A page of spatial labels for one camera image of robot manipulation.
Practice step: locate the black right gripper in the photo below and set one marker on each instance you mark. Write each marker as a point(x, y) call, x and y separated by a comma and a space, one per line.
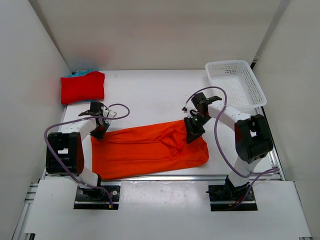
point(193, 125)

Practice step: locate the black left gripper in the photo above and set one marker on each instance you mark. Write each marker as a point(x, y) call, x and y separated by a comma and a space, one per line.
point(100, 128)

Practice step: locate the orange t shirt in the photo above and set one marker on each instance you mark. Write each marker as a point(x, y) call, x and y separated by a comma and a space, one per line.
point(145, 150)

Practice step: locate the red t shirt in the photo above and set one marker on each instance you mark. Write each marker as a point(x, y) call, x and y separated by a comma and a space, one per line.
point(82, 87)

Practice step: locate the teal t shirt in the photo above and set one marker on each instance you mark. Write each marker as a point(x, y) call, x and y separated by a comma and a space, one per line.
point(79, 73)

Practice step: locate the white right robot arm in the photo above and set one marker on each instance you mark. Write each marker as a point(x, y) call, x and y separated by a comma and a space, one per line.
point(252, 137)

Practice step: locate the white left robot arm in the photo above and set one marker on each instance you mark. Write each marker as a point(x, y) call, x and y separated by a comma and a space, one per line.
point(65, 154)

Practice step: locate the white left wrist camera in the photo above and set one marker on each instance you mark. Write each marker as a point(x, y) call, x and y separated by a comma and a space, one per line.
point(109, 114)

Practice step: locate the white wire rack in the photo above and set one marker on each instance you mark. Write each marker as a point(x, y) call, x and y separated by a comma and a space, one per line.
point(237, 79)

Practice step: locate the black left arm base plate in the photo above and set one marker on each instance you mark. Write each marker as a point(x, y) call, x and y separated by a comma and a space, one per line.
point(95, 199)

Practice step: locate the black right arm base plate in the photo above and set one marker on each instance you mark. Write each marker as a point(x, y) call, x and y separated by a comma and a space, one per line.
point(241, 199)

